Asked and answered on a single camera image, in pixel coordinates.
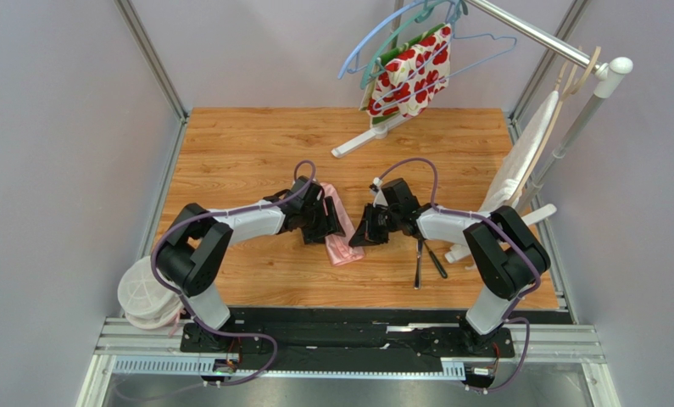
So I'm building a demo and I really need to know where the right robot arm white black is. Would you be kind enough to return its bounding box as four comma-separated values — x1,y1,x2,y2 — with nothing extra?
349,178,551,336

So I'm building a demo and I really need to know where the pink cloth napkin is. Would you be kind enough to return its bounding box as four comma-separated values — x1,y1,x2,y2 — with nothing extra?
319,181,367,267

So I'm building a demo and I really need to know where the purple cable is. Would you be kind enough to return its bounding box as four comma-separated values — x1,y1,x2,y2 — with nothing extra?
373,156,543,394
150,159,318,387

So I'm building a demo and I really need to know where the white mesh basket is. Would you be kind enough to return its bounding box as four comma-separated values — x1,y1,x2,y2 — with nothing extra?
117,256,182,330

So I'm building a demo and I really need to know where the white clothes rack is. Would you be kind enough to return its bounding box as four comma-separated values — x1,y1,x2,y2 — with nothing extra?
331,0,635,265

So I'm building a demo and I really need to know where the light blue hanger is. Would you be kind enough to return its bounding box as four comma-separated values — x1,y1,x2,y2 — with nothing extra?
337,1,462,80

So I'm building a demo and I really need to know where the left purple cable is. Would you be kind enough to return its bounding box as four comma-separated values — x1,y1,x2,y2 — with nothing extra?
150,159,318,387

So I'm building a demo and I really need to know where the teal green hanger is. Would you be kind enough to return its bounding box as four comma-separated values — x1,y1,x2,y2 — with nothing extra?
340,1,469,90

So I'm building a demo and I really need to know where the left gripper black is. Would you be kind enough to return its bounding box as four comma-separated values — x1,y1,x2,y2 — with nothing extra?
299,197,346,246

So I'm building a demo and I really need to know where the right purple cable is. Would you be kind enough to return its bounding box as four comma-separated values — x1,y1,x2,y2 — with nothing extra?
373,156,543,394

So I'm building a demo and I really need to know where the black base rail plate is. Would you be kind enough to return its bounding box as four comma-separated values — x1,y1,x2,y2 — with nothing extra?
180,307,519,373

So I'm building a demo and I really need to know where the black handled knife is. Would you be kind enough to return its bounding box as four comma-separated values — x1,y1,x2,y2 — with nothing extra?
424,243,448,279

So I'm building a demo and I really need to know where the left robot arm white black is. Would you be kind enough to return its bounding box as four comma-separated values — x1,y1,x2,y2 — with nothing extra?
151,176,345,331

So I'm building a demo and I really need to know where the thin blue wire hanger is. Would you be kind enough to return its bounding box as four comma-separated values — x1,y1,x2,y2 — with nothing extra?
399,6,518,84

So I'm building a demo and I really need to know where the red floral cloth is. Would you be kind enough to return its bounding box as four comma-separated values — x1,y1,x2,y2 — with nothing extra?
360,24,453,126

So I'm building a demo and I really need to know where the white hanging cloth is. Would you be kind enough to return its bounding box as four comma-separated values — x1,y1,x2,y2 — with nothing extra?
479,124,532,212

